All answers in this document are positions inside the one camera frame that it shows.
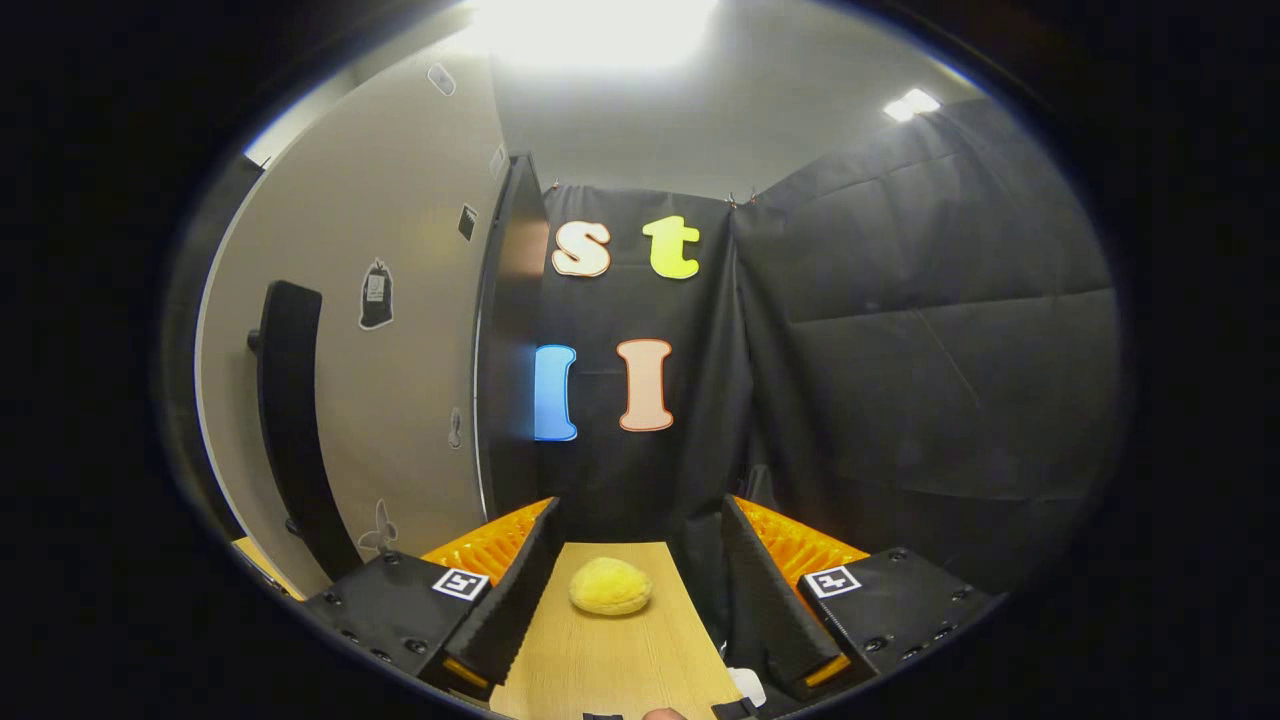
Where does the small ceiling light panel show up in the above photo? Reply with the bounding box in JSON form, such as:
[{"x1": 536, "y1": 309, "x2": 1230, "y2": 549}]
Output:
[{"x1": 882, "y1": 88, "x2": 942, "y2": 123}]

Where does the black backdrop cloth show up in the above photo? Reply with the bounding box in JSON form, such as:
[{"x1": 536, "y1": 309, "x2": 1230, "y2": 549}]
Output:
[{"x1": 160, "y1": 97, "x2": 1121, "y2": 641}]

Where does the black door handle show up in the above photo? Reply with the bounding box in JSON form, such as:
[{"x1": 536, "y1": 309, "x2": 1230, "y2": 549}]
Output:
[{"x1": 247, "y1": 280, "x2": 363, "y2": 581}]

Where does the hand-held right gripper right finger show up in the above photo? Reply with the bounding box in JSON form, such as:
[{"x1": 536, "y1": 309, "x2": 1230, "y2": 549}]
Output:
[{"x1": 720, "y1": 493, "x2": 1001, "y2": 701}]

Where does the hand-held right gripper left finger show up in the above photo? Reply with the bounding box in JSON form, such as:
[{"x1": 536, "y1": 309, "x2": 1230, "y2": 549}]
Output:
[{"x1": 300, "y1": 497, "x2": 563, "y2": 701}]

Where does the large ceiling light panel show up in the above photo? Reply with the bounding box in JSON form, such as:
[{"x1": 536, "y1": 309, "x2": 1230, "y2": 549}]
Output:
[{"x1": 470, "y1": 0, "x2": 721, "y2": 66}]

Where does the grey cabinet door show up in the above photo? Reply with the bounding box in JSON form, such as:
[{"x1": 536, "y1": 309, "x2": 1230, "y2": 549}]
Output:
[{"x1": 195, "y1": 45, "x2": 513, "y2": 591}]

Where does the yellow fluffy sponge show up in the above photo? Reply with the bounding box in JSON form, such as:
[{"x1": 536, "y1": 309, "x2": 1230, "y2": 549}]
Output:
[{"x1": 568, "y1": 557, "x2": 653, "y2": 616}]

